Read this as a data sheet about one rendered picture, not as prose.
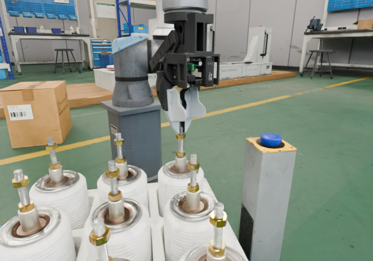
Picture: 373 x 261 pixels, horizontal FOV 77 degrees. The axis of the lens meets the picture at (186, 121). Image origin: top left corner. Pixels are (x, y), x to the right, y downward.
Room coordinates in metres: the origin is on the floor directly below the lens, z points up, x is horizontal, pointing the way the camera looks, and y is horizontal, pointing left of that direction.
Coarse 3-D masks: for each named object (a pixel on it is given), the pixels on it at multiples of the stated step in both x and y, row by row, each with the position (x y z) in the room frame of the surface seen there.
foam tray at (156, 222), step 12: (204, 180) 0.51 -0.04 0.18; (96, 192) 0.46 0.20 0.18; (156, 192) 0.46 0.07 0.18; (96, 204) 0.41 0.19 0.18; (156, 204) 0.41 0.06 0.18; (156, 216) 0.38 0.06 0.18; (156, 228) 0.35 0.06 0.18; (228, 228) 0.35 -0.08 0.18; (84, 240) 0.32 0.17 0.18; (156, 240) 0.32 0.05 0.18; (228, 240) 0.32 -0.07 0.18; (84, 252) 0.29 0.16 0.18; (156, 252) 0.29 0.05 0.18; (240, 252) 0.29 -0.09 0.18
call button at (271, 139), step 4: (260, 136) 0.43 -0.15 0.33; (264, 136) 0.42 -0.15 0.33; (268, 136) 0.42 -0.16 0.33; (272, 136) 0.42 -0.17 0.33; (276, 136) 0.42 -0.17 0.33; (280, 136) 0.42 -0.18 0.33; (264, 140) 0.41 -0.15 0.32; (268, 140) 0.41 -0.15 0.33; (272, 140) 0.41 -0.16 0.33; (276, 140) 0.41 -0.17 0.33; (280, 140) 0.41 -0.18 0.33; (268, 144) 0.41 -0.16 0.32; (272, 144) 0.41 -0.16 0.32; (276, 144) 0.41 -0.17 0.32
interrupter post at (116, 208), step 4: (108, 200) 0.29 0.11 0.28; (120, 200) 0.29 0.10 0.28; (108, 204) 0.29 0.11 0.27; (112, 204) 0.28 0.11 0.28; (116, 204) 0.28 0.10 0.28; (120, 204) 0.29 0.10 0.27; (112, 208) 0.28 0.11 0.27; (116, 208) 0.28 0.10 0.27; (120, 208) 0.29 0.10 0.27; (112, 212) 0.28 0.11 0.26; (116, 212) 0.28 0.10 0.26; (120, 212) 0.29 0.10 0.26; (112, 216) 0.28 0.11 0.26; (116, 216) 0.28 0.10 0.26; (120, 216) 0.29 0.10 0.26
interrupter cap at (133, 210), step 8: (128, 200) 0.33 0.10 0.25; (96, 208) 0.31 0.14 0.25; (104, 208) 0.31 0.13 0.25; (128, 208) 0.31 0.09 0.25; (136, 208) 0.31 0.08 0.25; (96, 216) 0.29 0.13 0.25; (104, 216) 0.29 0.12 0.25; (128, 216) 0.29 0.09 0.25; (136, 216) 0.29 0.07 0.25; (104, 224) 0.27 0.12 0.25; (112, 224) 0.27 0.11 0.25; (120, 224) 0.27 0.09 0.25; (128, 224) 0.27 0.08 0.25; (112, 232) 0.26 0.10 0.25; (120, 232) 0.26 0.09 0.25
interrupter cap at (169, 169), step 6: (168, 162) 0.46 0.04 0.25; (174, 162) 0.46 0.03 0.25; (186, 162) 0.46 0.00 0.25; (168, 168) 0.43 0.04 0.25; (174, 168) 0.44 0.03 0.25; (186, 168) 0.44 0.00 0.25; (168, 174) 0.41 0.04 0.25; (174, 174) 0.41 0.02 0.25; (180, 174) 0.41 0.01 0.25; (186, 174) 0.41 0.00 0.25
